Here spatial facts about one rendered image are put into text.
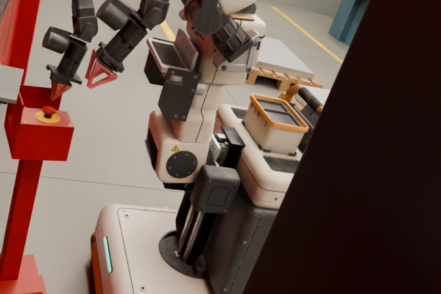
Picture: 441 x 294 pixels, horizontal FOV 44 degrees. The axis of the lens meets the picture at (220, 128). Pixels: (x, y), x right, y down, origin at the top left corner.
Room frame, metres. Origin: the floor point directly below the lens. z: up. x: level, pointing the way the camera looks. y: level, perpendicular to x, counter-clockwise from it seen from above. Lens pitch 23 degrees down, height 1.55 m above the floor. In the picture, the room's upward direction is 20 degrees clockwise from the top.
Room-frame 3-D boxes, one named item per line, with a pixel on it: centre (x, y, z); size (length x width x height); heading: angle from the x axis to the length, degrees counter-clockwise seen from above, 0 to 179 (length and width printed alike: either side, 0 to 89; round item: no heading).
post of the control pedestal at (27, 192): (1.47, 0.53, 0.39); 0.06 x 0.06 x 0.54; 34
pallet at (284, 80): (5.55, -0.21, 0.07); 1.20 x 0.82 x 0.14; 23
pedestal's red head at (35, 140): (1.47, 0.53, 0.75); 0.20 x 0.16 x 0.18; 34
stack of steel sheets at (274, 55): (5.55, -0.21, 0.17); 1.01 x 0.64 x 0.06; 23
